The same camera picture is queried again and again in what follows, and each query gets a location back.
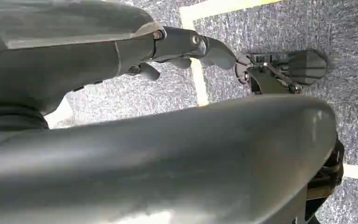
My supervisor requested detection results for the pale floor tape patch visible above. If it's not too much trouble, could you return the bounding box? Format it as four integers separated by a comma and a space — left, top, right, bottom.
44, 97, 75, 129

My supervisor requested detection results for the black robot leg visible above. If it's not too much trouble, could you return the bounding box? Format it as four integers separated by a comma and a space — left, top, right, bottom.
302, 139, 346, 224

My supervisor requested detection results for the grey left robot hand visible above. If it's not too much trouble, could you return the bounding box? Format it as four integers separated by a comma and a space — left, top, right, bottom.
0, 0, 339, 224

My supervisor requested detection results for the ribbed grey left arm sleeve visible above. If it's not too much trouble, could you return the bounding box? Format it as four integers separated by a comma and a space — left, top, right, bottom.
0, 101, 50, 133

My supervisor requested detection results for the yellow floor tape corner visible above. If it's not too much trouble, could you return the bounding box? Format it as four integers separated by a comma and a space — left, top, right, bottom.
179, 0, 286, 108

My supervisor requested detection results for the black robot foot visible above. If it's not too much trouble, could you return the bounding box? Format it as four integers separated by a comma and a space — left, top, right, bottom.
234, 48, 329, 95

